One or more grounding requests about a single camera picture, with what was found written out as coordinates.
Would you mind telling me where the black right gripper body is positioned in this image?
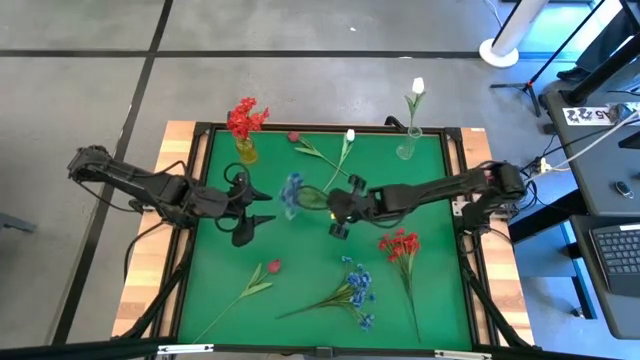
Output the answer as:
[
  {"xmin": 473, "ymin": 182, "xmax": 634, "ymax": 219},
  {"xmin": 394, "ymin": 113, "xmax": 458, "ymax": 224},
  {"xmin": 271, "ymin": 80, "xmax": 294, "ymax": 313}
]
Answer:
[{"xmin": 327, "ymin": 174, "xmax": 384, "ymax": 241}]

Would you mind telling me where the black clamp handle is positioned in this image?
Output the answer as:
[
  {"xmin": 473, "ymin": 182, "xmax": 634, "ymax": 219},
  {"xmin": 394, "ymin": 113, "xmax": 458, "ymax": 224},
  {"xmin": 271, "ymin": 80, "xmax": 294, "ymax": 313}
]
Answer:
[{"xmin": 383, "ymin": 114, "xmax": 407, "ymax": 134}]

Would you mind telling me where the black crossbeam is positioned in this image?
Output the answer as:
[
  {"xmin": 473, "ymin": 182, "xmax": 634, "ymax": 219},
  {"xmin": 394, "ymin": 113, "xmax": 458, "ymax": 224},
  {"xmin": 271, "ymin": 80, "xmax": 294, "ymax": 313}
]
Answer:
[{"xmin": 0, "ymin": 335, "xmax": 640, "ymax": 360}]

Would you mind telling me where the blue desk leg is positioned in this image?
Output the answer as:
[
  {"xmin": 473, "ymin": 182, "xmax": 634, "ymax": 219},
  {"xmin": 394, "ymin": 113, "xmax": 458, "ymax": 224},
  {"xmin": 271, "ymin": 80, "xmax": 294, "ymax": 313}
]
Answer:
[{"xmin": 558, "ymin": 219, "xmax": 599, "ymax": 321}]

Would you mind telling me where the black diagonal frame strut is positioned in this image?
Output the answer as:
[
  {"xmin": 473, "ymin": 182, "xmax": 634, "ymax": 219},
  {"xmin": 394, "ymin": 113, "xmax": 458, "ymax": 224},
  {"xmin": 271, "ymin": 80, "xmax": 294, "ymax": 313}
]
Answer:
[
  {"xmin": 119, "ymin": 247, "xmax": 194, "ymax": 341},
  {"xmin": 459, "ymin": 249, "xmax": 534, "ymax": 349}
]

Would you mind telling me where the dark gray desk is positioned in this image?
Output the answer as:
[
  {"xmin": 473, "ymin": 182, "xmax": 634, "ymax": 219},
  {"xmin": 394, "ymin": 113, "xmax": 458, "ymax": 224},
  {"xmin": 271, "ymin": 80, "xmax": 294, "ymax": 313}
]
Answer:
[{"xmin": 568, "ymin": 213, "xmax": 640, "ymax": 341}]

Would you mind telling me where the black tripod stand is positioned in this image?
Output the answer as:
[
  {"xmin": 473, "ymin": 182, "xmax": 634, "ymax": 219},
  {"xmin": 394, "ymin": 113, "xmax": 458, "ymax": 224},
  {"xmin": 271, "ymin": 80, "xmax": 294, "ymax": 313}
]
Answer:
[{"xmin": 488, "ymin": 0, "xmax": 624, "ymax": 119}]

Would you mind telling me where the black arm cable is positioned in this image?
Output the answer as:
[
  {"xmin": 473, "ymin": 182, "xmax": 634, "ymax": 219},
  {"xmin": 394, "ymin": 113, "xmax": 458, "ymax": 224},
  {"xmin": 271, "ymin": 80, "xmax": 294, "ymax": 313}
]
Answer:
[{"xmin": 123, "ymin": 219, "xmax": 169, "ymax": 281}]

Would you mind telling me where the red artificial flower bunch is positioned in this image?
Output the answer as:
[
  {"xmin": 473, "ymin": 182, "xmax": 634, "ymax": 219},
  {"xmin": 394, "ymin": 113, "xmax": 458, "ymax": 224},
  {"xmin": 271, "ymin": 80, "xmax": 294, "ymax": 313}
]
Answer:
[
  {"xmin": 225, "ymin": 96, "xmax": 272, "ymax": 151},
  {"xmin": 378, "ymin": 227, "xmax": 422, "ymax": 344}
]

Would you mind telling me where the black keyboard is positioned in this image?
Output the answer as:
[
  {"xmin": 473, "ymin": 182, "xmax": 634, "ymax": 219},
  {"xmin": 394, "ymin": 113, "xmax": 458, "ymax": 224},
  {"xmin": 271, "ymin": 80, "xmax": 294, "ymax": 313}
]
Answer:
[{"xmin": 588, "ymin": 223, "xmax": 640, "ymax": 300}]

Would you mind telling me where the white cable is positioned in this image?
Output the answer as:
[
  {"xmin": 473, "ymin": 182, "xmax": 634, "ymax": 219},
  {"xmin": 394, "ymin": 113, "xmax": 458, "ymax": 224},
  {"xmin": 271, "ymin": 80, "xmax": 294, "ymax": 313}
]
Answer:
[{"xmin": 524, "ymin": 110, "xmax": 640, "ymax": 185}]

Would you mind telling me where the black table frame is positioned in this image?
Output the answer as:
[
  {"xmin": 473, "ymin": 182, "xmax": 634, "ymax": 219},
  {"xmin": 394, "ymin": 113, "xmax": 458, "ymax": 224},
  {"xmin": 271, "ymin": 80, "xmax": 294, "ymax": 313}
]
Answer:
[{"xmin": 112, "ymin": 119, "xmax": 536, "ymax": 360}]

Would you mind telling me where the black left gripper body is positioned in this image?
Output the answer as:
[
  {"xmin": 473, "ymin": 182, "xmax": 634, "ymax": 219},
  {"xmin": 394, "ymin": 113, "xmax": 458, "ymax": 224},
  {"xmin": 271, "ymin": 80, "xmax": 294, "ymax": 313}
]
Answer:
[{"xmin": 189, "ymin": 172, "xmax": 254, "ymax": 222}]

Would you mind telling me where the black desk leg beam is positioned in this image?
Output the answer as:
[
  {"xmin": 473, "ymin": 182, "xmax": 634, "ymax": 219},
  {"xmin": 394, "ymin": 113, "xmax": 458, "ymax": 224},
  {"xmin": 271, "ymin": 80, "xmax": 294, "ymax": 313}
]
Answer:
[{"xmin": 558, "ymin": 29, "xmax": 640, "ymax": 107}]

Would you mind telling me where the person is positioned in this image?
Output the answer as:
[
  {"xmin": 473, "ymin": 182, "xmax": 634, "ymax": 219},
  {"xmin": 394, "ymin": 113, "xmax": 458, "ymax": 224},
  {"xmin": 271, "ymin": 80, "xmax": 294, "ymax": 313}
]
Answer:
[{"xmin": 556, "ymin": 9, "xmax": 640, "ymax": 84}]

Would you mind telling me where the white printed paper label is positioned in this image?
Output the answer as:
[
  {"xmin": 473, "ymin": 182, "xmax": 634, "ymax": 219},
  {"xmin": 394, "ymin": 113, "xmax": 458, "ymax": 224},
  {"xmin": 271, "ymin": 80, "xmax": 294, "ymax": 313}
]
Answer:
[{"xmin": 562, "ymin": 105, "xmax": 615, "ymax": 126}]

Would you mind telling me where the clear glass vase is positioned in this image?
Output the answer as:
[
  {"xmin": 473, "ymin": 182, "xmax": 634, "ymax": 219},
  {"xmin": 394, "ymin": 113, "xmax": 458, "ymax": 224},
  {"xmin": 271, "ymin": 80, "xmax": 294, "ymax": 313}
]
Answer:
[{"xmin": 396, "ymin": 125, "xmax": 424, "ymax": 161}]

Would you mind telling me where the yellow glass vase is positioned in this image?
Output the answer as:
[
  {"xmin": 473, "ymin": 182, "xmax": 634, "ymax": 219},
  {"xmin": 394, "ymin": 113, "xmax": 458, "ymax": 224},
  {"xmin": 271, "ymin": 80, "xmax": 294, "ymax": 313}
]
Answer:
[{"xmin": 235, "ymin": 135, "xmax": 260, "ymax": 165}]

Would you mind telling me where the red artificial tulip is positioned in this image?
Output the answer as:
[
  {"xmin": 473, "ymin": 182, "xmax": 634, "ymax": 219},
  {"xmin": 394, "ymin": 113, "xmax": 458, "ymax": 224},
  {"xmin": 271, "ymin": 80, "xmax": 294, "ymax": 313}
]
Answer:
[
  {"xmin": 287, "ymin": 129, "xmax": 351, "ymax": 177},
  {"xmin": 191, "ymin": 257, "xmax": 283, "ymax": 345}
]

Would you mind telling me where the blue artificial flower bunch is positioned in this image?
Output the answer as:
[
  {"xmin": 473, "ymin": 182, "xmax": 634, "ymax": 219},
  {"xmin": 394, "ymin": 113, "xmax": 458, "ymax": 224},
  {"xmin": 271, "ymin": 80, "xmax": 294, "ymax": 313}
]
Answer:
[
  {"xmin": 278, "ymin": 171, "xmax": 331, "ymax": 222},
  {"xmin": 276, "ymin": 255, "xmax": 377, "ymax": 332}
]

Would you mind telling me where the silver bracket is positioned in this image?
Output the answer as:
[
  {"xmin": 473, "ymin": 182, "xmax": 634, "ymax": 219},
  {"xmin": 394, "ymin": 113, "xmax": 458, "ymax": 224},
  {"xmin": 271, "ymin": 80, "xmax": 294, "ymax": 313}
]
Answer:
[
  {"xmin": 156, "ymin": 343, "xmax": 215, "ymax": 356},
  {"xmin": 433, "ymin": 349, "xmax": 494, "ymax": 360}
]

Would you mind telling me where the white artificial tulip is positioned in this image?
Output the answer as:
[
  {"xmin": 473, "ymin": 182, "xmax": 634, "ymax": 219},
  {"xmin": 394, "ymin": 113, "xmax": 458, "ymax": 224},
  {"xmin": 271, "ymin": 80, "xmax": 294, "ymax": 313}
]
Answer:
[
  {"xmin": 403, "ymin": 76, "xmax": 427, "ymax": 139},
  {"xmin": 322, "ymin": 128, "xmax": 357, "ymax": 194}
]

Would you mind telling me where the white pole with round base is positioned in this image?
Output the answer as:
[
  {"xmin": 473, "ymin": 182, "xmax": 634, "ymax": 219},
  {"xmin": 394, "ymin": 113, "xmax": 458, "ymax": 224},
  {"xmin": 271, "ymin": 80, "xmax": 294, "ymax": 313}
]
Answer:
[{"xmin": 478, "ymin": 0, "xmax": 551, "ymax": 69}]

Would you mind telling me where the gray floor object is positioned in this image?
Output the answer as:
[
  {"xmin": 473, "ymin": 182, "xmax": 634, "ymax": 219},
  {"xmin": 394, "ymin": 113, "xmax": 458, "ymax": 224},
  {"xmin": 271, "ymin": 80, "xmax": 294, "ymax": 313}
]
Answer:
[{"xmin": 0, "ymin": 212, "xmax": 39, "ymax": 235}]

